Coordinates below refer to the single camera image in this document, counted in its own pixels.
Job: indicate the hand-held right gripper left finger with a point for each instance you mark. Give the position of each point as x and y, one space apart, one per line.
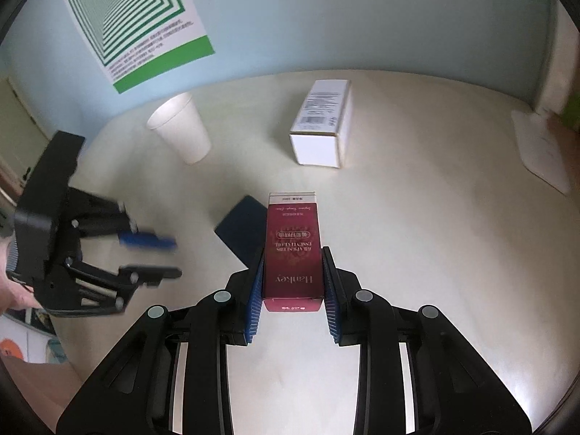
253 308

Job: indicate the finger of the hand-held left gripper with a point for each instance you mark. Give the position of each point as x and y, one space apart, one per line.
149 273
145 240

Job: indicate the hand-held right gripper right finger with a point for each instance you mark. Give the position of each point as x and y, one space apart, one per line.
330 308

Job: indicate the dark red carton box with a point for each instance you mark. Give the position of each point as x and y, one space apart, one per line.
293 253

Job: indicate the person's left hand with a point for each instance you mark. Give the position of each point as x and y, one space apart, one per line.
16 298

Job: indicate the dark blue card pack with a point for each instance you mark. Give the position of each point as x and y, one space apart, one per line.
240 229

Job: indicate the white paper cup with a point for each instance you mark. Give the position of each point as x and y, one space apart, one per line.
181 131

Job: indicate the white box with label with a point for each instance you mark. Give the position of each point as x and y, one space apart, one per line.
321 113

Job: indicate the green white wall poster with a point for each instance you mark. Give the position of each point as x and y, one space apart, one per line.
127 18

